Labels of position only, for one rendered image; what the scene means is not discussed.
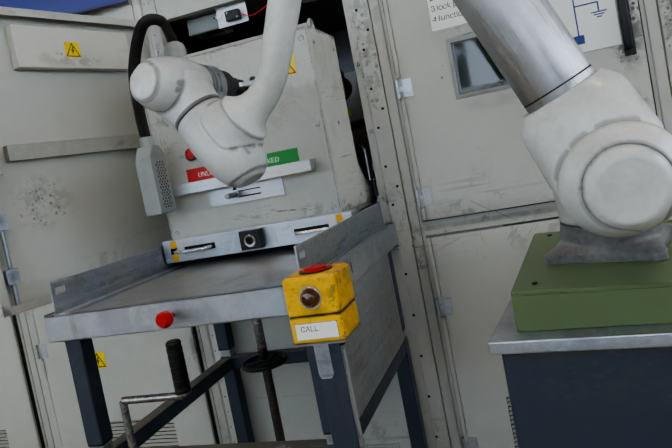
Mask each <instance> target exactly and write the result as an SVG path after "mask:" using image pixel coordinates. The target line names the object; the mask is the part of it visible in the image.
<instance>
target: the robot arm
mask: <svg viewBox="0 0 672 448"><path fill-rule="evenodd" d="M452 1H453V2H454V4H455V5H456V6H457V8H458V9H459V11H460V12H461V14H462V15H463V17H464V18H465V20H466V21H467V23H468V24H469V26H470V27H471V29H472V30H473V32H474V33H475V35H476V36H477V38H478V39H479V41H480V42H481V44H482V45H483V47H484V48H485V50H486V51H487V53H488V54H489V56H490V57H491V59H492V60H493V62H494V63H495V65H496V66H497V68H498V69H499V71H500V72H501V73H502V75H503V76H504V78H505V79H506V81H507V82H508V84H509V85H510V87H511V88H512V90H513V91H514V93H515V94H516V96H517V97H518V99H519V100H520V102H521V103H522V105H523V106H524V108H525V109H526V111H527V112H528V114H526V115H525V116H524V117H523V122H522V129H521V139H522V141H523V143H524V145H525V146H526V148H527V150H528V151H529V153H530V155H531V156H532V158H533V160H534V162H535V163H536V165H537V167H538V168H539V170H540V172H541V173H542V175H543V177H544V179H545V180H546V182H547V184H548V185H549V187H550V188H551V190H552V191H553V195H554V200H555V203H556V207H557V210H558V215H559V220H560V235H561V240H560V241H559V243H558V244H557V246H556V247H555V248H554V249H553V250H551V251H550V252H548V253H547V254H545V262H546V264H547V265H561V264H570V263H597V262H627V261H646V262H660V261H665V260H667V259H669V254H668V246H669V244H670V241H671V238H672V223H662V222H663V221H665V220H667V219H669V218H670V217H671V216H672V135H671V134H670V133H669V132H668V131H666V130H665V129H664V125H663V123H662V122H661V121H660V119H659V118H658V117H657V116H656V114H655V113H654V112H653V111H652V110H651V108H650V107H649V106H648V105H647V103H646V102H645V101H644V99H643V98H642V97H641V96H640V94H639V93H638V92H637V91H636V89H635V88H634V87H633V85H632V84H631V83H630V82H629V80H628V79H627V78H626V77H625V76H624V75H623V74H622V73H619V72H616V71H612V70H608V69H604V68H599V69H597V70H595V69H594V68H593V66H592V65H591V63H590V62H589V60H588V59H587V58H586V56H585V55H584V53H583V52H582V50H581V49H580V47H579V46H578V44H577V43H576V41H575V40H574V38H573V37H572V35H571V34H570V32H569V31H568V29H567V28H566V26H565V25H564V23H563V22H562V20H561V19H560V17H559V16H558V15H557V13H556V12H555V10H554V9H553V7H552V6H551V4H550V3H549V1H548V0H452ZM301 2H302V0H267V8H266V16H265V24H264V32H263V40H262V48H261V56H260V62H259V67H258V71H257V75H256V77H254V76H251V77H250V78H248V79H247V80H248V81H246V82H244V81H243V80H240V79H237V78H233V77H232V76H231V75H230V74H229V73H228V72H226V71H223V70H220V69H218V68H217V67H215V66H211V65H203V64H199V63H196V62H194V61H192V60H189V59H185V58H180V57H173V56H162V57H154V58H149V59H146V60H143V61H142V62H141V63H140V64H139V65H138V66H137V67H136V69H135V70H134V71H133V73H132V75H131V77H130V91H131V94H132V96H133V97H134V99H135V100H136V101H137V102H139V103H140V104H141V105H143V106H144V107H146V108H147V109H149V110H151V111H154V112H156V113H157V114H158V115H159V116H161V117H162V118H164V119H165V120H167V121H168V122H169V123H170V124H171V125H172V126H173V127H174V128H175V129H176V130H177V131H178V132H179V133H180V135H181V136H182V138H183V139H184V141H185V143H186V145H187V147H188V148H189V149H190V151H191V152H192V153H193V155H194V156H195V157H196V158H197V159H198V161H199V162H200V163H201V164H202V165H203V166H204V167H205V168H206V169H207V170H208V171H209V172H210V173H211V174H212V175H213V176H214V177H215V178H216V179H218V180H219V181H221V182H222V183H224V184H225V185H228V186H233V187H236V188H242V187H246V186H248V185H250V184H252V183H254V182H255V181H257V180H258V179H260V178H261V177H262V176H263V175H264V173H265V170H266V168H267V154H266V151H265V149H264V148H263V146H262V145H263V140H264V137H265V136H266V135H267V130H266V122H267V119H268V117H269V116H270V114H271V113H272V111H273V109H274V108H275V106H276V104H277V103H278V101H279V99H280V97H281V95H282V93H283V90H284V87H285V84H286V81H287V77H288V73H289V69H290V64H291V58H292V53H293V47H294V42H295V36H296V30H297V24H298V19H299V13H300V7H301Z"/></svg>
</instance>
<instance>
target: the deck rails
mask: <svg viewBox="0 0 672 448"><path fill-rule="evenodd" d="M385 225H386V224H384V223H383V217H382V212H381V207H380V202H378V203H376V204H374V205H372V206H370V207H368V208H366V209H364V210H362V211H360V212H358V213H356V214H354V215H353V216H351V217H349V218H347V219H345V220H343V221H341V222H339V223H337V224H335V225H333V226H331V227H330V228H328V229H326V230H324V231H322V232H320V233H318V234H316V235H314V236H312V237H310V238H308V239H307V240H305V241H303V242H301V243H299V244H297V245H295V246H294V250H295V255H296V260H297V265H298V270H299V269H301V268H305V267H307V266H310V265H315V264H322V263H325V264H326V265H328V264H332V263H334V262H335V261H336V260H338V259H339V258H341V257H342V256H343V255H345V254H346V253H348V252H349V251H350V250H352V249H353V248H355V247H356V246H357V245H359V244H360V243H362V242H363V241H364V240H366V239H367V238H369V237H370V236H371V235H373V234H374V233H376V232H377V231H378V230H380V229H381V228H383V227H384V226H385ZM301 250H303V253H304V257H302V258H301V259H300V256H299V251H301ZM199 260H201V259H195V260H192V261H189V262H184V261H182V262H176V263H169V264H167V263H166V258H165V253H164V249H163V246H160V247H157V248H154V249H151V250H148V251H145V252H142V253H139V254H136V255H133V256H130V257H127V258H124V259H121V260H118V261H115V262H112V263H109V264H106V265H103V266H100V267H97V268H94V269H91V270H88V271H85V272H82V273H79V274H76V275H73V276H70V277H67V278H64V279H61V280H58V281H55V282H52V283H49V288H50V293H51V297H52V302H53V307H54V311H55V314H53V315H54V316H59V315H66V314H71V313H73V312H75V311H78V310H80V309H83V308H85V307H88V306H90V305H92V304H95V303H97V302H100V301H102V300H104V299H107V298H109V297H112V296H114V295H117V294H119V293H121V292H124V291H126V290H129V289H131V288H133V287H136V286H138V285H141V284H143V283H146V282H148V281H150V280H153V279H155V278H158V277H160V276H162V275H165V274H167V273H170V272H172V271H175V270H177V269H179V268H182V267H184V266H187V265H189V264H191V263H194V262H196V261H199ZM60 286H64V291H65V292H62V293H59V294H56V292H55V288H57V287H60Z"/></svg>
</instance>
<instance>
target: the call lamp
mask: <svg viewBox="0 0 672 448"><path fill-rule="evenodd" d="M299 301H300V303H301V305H302V306H303V307H304V308H306V309H309V310H313V309H316V308H317V307H319V305H320V304H321V301H322V295H321V293H320V291H319V290H318V289H317V288H316V287H314V286H306V287H304V288H302V289H301V291H300V292H299Z"/></svg>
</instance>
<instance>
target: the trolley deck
mask: <svg viewBox="0 0 672 448"><path fill-rule="evenodd" d="M397 244H398V238H397V232H396V227H395V223H393V224H391V225H385V226H384V227H383V228H381V229H380V230H378V231H377V232H376V233H374V234H373V235H371V236H370V237H369V238H367V239H366V240H364V241H363V242H362V243H360V244H359V245H357V246H356V247H355V248H353V249H352V250H350V251H349V252H348V253H346V254H345V255H343V256H342V257H341V258H339V259H338V260H336V261H335V262H334V263H332V264H335V263H342V262H345V263H347V264H348V266H349V270H350V275H351V280H352V285H354V284H355V283H356V282H357V281H358V280H359V279H361V278H362V277H363V276H364V275H365V274H366V273H367V272H368V271H369V270H370V269H371V268H372V267H373V266H375V265H376V264H377V263H378V262H379V261H380V260H381V259H382V258H383V257H384V256H385V255H386V254H388V253H389V252H390V251H391V250H392V249H393V248H394V247H395V246H396V245H397ZM295 245H297V244H293V245H287V246H280V247H274V248H267V249H261V250H254V251H248V252H241V253H235V254H228V255H222V256H215V257H209V258H204V259H201V260H199V261H196V262H194V263H191V264H189V265H187V266H184V267H182V268H179V269H177V270H175V271H172V272H170V273H167V274H165V275H162V276H160V277H158V278H155V279H153V280H150V281H148V282H146V283H143V284H141V285H138V286H136V287H133V288H131V289H129V290H126V291H124V292H121V293H119V294H117V295H114V296H112V297H109V298H107V299H104V300H102V301H100V302H97V303H95V304H92V305H90V306H88V307H85V308H83V309H80V310H78V311H75V312H73V313H71V314H66V315H59V316H54V315H53V314H55V311H54V312H51V313H49V314H46V315H44V316H43V318H44V322H45V327H46V331H47V336H48V340H49V343H57V342H66V341H74V340H83V339H91V338H100V337H109V336H117V335H126V334H135V333H143V332H152V331H160V330H169V329H178V328H186V327H195V326H204V325H212V324H221V323H229V322H238V321H247V320H255V319H264V318H272V317H281V316H289V315H288V310H287V305H286V300H285V295H284V290H283V285H282V282H283V280H284V279H285V278H287V277H288V276H290V275H292V274H293V273H295V272H296V271H298V265H297V260H296V255H295V250H294V246H295ZM162 311H169V312H171V313H173V312H174V313H175V317H174V321H173V324H172V325H171V326H170V327H168V328H165V329H163V328H160V327H159V326H157V324H156V320H155V319H156V316H157V314H158V313H160V312H162Z"/></svg>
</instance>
